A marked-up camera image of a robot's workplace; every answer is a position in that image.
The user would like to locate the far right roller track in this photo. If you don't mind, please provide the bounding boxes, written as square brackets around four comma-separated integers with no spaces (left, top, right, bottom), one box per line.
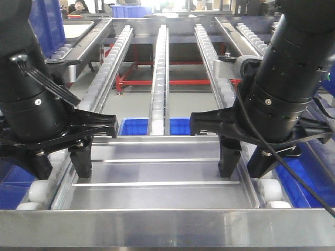
[236,22,268,55]

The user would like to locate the left white roller track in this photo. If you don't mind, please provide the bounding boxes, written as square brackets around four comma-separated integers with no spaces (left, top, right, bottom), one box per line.
[17,25,133,210]

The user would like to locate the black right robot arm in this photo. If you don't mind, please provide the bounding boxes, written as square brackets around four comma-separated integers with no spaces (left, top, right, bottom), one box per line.
[189,1,334,178]

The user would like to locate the seated person background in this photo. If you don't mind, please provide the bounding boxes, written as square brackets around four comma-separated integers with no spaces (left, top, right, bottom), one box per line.
[68,0,90,15]

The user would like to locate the right steel divider rail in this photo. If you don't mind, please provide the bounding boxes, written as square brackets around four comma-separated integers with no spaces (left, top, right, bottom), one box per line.
[215,17,263,57]

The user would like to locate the steel divider rail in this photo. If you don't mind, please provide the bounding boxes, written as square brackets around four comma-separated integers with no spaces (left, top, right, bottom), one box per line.
[47,18,112,63]
[215,17,263,57]

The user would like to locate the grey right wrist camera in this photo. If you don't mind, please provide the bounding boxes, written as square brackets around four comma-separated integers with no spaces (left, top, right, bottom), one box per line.
[213,54,264,81]

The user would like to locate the right white roller track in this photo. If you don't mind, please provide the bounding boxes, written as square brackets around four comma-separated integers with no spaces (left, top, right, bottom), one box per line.
[195,24,292,209]

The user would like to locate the blue bin back centre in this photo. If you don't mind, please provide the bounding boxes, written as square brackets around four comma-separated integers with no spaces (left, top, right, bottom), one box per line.
[111,5,152,18]

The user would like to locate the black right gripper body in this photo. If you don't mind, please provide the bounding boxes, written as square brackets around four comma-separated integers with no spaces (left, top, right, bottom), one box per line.
[189,108,331,150]

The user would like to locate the blue bin below centre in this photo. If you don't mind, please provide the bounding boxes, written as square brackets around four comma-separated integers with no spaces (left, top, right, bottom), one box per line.
[118,117,190,136]

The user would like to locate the far left roller track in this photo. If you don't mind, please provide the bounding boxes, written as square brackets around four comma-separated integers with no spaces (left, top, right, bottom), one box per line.
[50,43,72,60]

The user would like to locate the black camera cable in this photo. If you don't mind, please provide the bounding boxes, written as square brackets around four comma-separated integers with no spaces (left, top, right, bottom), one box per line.
[235,78,335,218]

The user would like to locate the white tray far left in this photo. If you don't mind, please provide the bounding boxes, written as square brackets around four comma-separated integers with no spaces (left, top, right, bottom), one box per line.
[63,20,94,41]

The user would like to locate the blue bin upper left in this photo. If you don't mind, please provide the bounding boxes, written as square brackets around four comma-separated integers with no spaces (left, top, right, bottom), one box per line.
[29,0,66,58]

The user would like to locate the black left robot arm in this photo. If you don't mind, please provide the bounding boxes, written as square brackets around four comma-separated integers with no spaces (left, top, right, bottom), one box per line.
[1,1,118,179]

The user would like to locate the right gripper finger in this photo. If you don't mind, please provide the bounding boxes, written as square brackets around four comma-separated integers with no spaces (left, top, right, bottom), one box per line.
[218,135,241,178]
[247,146,277,178]

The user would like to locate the front steel shelf rail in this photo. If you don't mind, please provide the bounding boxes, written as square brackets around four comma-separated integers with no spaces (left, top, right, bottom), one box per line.
[1,209,334,250]

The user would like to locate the centre white roller track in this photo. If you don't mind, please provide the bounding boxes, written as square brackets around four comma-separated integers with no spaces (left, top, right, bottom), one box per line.
[147,25,170,136]

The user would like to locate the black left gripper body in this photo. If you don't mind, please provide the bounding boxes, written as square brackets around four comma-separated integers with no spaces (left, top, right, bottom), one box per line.
[1,109,118,157]

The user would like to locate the blue bin below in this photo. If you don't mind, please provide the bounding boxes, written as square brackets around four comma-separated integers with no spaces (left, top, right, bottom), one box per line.
[262,144,334,209]
[118,117,190,136]
[1,160,35,210]

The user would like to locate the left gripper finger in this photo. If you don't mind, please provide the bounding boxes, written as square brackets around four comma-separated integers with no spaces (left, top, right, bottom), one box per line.
[15,154,53,180]
[68,136,94,178]

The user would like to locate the blue bin below left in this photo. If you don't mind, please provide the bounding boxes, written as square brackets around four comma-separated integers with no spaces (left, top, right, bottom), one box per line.
[1,160,35,210]

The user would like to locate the left steel divider rail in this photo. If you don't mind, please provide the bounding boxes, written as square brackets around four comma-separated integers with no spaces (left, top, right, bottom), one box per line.
[47,18,112,63]

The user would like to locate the white roller track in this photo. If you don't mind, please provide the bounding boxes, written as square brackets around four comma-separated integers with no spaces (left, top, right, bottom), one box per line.
[17,25,133,210]
[195,24,292,209]
[147,25,170,136]

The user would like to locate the red metal floor frame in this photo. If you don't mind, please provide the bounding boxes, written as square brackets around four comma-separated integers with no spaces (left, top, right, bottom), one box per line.
[100,43,241,96]

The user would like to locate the blue bin below right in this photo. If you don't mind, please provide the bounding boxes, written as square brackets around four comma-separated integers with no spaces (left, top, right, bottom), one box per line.
[262,144,334,209]

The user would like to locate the small silver ribbed tray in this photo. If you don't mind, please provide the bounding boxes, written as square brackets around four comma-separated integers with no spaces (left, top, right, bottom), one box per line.
[51,135,260,210]

